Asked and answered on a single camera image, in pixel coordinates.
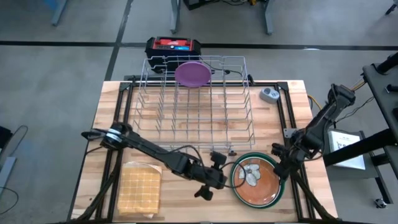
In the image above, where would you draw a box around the grey floor stand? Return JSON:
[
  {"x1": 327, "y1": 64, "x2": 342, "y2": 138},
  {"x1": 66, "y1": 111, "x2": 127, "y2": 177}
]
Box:
[{"x1": 0, "y1": 124, "x2": 29, "y2": 216}]

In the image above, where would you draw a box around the white booklet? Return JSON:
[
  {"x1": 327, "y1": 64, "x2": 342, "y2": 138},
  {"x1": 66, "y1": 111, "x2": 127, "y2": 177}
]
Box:
[{"x1": 328, "y1": 129, "x2": 367, "y2": 171}]

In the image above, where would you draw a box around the black side table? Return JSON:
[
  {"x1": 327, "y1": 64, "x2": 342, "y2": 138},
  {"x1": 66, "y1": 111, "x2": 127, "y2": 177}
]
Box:
[{"x1": 323, "y1": 51, "x2": 398, "y2": 206}]

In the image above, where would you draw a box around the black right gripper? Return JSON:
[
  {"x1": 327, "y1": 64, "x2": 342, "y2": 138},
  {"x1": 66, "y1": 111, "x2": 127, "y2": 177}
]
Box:
[{"x1": 271, "y1": 129, "x2": 323, "y2": 182}]

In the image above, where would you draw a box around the yellow cable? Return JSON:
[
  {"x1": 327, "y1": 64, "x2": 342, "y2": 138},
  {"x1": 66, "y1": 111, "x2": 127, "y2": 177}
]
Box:
[{"x1": 307, "y1": 77, "x2": 365, "y2": 111}]

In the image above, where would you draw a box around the black aluminium table frame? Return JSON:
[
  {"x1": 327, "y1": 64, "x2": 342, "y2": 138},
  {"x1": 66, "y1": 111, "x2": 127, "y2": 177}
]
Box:
[{"x1": 67, "y1": 74, "x2": 340, "y2": 223}]

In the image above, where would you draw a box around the purple plate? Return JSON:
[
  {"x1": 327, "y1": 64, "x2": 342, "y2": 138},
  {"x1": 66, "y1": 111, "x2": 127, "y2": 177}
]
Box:
[{"x1": 174, "y1": 61, "x2": 212, "y2": 88}]

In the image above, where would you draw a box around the black equipment with cables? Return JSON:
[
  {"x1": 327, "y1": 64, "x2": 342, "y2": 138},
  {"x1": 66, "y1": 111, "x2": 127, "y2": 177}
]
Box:
[{"x1": 182, "y1": 0, "x2": 269, "y2": 11}]

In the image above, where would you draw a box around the orange plate with white flower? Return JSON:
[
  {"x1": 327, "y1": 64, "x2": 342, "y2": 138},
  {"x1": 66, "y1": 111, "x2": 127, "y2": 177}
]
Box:
[{"x1": 232, "y1": 154, "x2": 282, "y2": 206}]

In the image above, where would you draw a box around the grey wire dish rack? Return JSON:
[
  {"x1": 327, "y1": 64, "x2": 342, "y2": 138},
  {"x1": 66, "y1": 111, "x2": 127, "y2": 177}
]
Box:
[{"x1": 132, "y1": 55, "x2": 256, "y2": 156}]

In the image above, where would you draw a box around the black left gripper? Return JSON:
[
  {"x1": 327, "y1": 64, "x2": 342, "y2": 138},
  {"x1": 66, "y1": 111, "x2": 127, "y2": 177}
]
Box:
[{"x1": 185, "y1": 151, "x2": 229, "y2": 202}]

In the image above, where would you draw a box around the green plate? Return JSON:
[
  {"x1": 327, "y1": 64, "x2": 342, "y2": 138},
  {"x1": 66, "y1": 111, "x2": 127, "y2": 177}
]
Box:
[{"x1": 229, "y1": 151, "x2": 286, "y2": 209}]

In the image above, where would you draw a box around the grey and white timer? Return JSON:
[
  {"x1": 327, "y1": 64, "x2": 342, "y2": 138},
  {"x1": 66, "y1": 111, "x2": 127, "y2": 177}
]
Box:
[{"x1": 259, "y1": 87, "x2": 280, "y2": 104}]

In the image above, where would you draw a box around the grey desk leg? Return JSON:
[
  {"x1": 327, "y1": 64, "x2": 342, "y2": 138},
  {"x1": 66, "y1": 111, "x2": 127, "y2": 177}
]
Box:
[
  {"x1": 50, "y1": 0, "x2": 68, "y2": 27},
  {"x1": 170, "y1": 0, "x2": 182, "y2": 34},
  {"x1": 264, "y1": 0, "x2": 275, "y2": 35}
]

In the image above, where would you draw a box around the black power cable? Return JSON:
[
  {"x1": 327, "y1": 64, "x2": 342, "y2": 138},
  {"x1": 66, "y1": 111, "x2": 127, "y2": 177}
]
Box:
[{"x1": 198, "y1": 57, "x2": 250, "y2": 79}]

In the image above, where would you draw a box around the red and black toolbox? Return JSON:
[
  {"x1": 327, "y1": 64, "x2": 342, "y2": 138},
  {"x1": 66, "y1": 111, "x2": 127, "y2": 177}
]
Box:
[{"x1": 145, "y1": 36, "x2": 202, "y2": 74}]

